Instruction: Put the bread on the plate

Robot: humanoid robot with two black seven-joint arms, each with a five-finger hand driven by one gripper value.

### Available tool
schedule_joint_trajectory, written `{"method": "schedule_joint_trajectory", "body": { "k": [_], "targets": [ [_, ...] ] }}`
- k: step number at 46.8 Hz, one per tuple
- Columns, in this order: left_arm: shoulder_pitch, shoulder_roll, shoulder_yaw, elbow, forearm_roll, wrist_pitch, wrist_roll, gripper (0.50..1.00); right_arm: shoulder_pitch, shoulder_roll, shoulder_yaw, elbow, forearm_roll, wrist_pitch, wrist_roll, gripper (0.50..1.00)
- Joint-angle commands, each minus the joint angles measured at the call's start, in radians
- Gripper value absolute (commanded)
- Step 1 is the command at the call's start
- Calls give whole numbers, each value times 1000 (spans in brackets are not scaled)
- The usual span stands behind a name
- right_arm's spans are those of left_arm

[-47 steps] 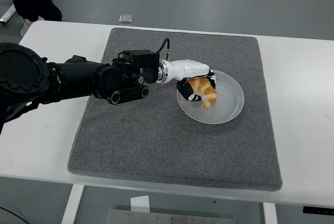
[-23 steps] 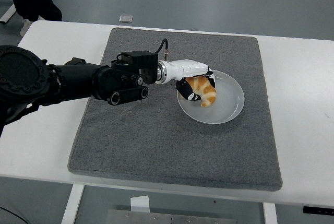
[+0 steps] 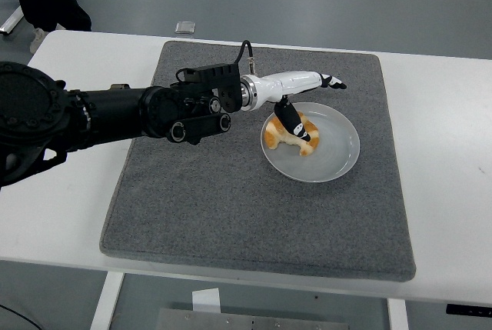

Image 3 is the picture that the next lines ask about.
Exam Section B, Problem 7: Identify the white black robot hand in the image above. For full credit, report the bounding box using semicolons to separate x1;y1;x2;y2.
251;70;347;143

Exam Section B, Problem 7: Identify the golden croissant bread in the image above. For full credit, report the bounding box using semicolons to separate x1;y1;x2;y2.
264;112;321;157

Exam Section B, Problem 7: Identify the pale grey round plate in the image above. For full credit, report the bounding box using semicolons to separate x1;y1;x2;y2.
261;102;362;184

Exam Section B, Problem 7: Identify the grey metal plate with screws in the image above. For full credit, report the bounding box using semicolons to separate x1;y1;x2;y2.
155;308;349;330

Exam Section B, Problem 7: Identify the grey felt mat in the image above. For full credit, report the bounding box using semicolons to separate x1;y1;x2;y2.
99;39;418;283

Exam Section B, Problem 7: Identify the white table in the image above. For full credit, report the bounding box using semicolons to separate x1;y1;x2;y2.
0;29;492;308

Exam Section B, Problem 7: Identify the narrow white table leg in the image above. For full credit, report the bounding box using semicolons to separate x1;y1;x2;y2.
387;298;409;330

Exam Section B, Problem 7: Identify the wide white table leg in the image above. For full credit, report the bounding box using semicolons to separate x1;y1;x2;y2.
88;271;126;330

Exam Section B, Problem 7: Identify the black table control panel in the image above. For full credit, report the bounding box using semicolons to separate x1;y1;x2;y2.
446;303;492;316

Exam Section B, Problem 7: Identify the white desk leg frame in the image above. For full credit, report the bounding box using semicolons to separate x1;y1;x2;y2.
0;7;25;35

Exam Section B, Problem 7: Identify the thin black floor cable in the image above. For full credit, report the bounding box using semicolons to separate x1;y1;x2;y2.
0;302;39;330

